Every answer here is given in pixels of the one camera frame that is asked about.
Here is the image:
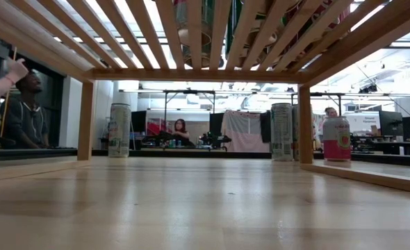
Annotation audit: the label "white and pink can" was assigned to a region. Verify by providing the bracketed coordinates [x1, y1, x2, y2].
[322, 115, 352, 163]

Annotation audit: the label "red soda can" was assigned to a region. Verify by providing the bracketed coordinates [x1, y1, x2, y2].
[309, 0, 354, 28]

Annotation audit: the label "wooden slatted shelf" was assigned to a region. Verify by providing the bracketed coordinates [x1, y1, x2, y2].
[0, 0, 410, 196]

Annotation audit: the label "black background robot arms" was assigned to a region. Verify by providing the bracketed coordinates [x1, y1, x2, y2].
[142, 130, 232, 149]

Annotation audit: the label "person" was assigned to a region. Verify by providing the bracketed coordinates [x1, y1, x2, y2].
[0, 69, 51, 150]
[312, 106, 340, 150]
[0, 57, 30, 105]
[172, 117, 192, 147]

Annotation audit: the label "pale pink cloth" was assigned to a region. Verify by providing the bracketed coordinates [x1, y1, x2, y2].
[220, 110, 272, 153]

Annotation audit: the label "red board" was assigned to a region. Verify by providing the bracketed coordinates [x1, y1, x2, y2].
[146, 118, 164, 136]

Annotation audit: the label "black cloth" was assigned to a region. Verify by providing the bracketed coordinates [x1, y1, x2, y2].
[259, 110, 272, 144]

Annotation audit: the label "black ceiling spotlights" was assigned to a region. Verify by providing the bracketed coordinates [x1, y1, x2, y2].
[357, 83, 379, 94]

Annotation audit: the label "dark desk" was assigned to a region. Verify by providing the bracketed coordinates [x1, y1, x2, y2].
[350, 138, 410, 156]

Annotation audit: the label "black metal frame stand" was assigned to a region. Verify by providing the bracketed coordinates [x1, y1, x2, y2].
[290, 92, 343, 115]
[162, 89, 217, 151]

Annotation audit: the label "yellow cord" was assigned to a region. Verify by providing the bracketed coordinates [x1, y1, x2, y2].
[0, 30, 18, 147]

